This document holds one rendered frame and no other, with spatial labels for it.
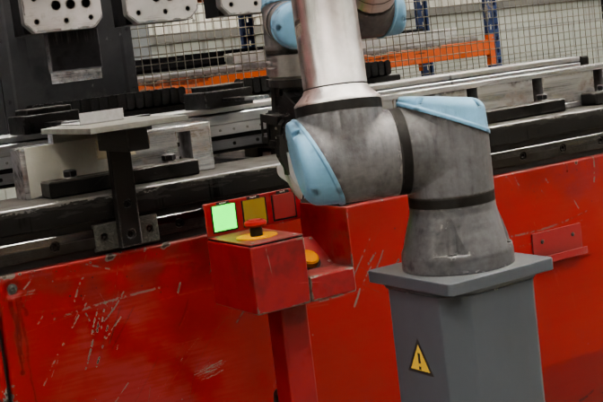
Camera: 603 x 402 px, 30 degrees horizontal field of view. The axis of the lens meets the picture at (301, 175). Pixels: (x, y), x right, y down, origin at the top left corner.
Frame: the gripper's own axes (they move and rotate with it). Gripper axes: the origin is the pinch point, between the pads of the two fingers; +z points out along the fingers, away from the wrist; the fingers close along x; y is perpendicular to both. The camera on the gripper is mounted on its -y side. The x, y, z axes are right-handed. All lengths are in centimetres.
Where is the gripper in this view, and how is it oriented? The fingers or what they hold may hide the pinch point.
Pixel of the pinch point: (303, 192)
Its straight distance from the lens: 197.0
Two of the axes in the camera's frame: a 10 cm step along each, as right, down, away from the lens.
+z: 0.7, 9.8, 1.9
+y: -5.3, -1.2, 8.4
